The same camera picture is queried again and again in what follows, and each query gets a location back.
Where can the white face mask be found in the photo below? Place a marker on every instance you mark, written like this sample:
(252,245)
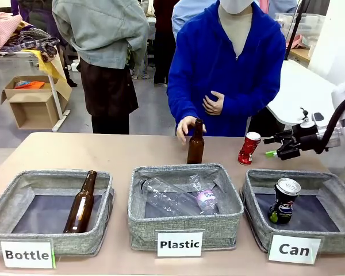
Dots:
(235,5)

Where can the yellow cloth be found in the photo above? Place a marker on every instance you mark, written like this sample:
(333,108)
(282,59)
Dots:
(53,67)

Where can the white Can label sign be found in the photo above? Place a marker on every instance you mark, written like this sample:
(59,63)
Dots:
(294,249)

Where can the person in grey jacket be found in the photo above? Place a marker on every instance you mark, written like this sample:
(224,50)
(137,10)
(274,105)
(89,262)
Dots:
(103,34)

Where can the clear plastic storage box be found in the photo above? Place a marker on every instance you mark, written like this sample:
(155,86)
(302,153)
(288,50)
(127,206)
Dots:
(302,26)

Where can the person in blue hoodie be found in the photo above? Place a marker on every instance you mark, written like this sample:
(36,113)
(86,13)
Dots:
(207,57)

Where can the brown glass bottle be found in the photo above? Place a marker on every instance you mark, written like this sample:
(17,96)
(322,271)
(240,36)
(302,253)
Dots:
(82,204)
(195,146)

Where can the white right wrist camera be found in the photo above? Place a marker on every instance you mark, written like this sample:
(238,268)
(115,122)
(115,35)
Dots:
(317,118)

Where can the crushed red can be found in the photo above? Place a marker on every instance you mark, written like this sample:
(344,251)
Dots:
(248,149)

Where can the pink fabric piece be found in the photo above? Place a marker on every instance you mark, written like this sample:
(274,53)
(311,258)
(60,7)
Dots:
(296,43)

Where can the person's left forearm blue sleeve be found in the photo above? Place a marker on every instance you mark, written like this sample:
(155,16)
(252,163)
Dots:
(247,100)

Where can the person in light blue shirt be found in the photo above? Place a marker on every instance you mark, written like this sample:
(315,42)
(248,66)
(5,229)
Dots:
(184,17)

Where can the large white table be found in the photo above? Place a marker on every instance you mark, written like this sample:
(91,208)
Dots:
(304,95)

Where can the pink checked cloth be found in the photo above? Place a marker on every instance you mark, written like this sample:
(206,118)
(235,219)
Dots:
(1,28)

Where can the dark patterned cloth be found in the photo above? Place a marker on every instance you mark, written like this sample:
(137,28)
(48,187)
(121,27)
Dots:
(37,40)

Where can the person's left hand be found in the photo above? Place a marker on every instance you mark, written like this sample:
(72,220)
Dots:
(214,103)

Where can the crushed black Pepsi can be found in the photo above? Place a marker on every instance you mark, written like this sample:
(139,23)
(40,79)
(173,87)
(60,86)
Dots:
(283,204)

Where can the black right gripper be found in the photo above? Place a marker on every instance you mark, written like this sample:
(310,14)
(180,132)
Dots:
(296,141)

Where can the grey fabric basket Bottle sign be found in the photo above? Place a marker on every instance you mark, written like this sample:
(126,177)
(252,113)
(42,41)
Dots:
(46,244)

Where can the person's right hand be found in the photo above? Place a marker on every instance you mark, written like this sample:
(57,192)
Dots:
(185,126)

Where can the person in dark clothes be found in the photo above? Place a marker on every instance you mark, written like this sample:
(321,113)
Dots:
(164,43)

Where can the grey fabric basket Can sign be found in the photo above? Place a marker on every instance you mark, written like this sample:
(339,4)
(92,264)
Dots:
(333,235)

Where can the white Bottle label sign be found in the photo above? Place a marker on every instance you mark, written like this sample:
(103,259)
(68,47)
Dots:
(27,254)

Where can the person's right forearm blue sleeve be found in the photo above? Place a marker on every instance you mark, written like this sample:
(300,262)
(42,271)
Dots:
(179,100)

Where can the brown cardboard box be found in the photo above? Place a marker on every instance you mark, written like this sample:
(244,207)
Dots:
(31,106)

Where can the orange cloth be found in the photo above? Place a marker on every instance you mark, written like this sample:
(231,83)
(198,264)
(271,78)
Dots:
(31,84)

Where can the white Plastic label sign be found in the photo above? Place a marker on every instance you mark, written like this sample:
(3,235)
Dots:
(179,244)

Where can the large clear plastic bottle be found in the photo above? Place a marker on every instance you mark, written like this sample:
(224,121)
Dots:
(166,195)

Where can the grey fabric basket Plastic sign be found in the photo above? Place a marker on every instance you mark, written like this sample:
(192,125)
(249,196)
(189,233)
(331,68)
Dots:
(184,227)

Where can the black stand pole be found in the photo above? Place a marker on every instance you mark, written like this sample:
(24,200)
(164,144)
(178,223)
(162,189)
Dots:
(296,28)

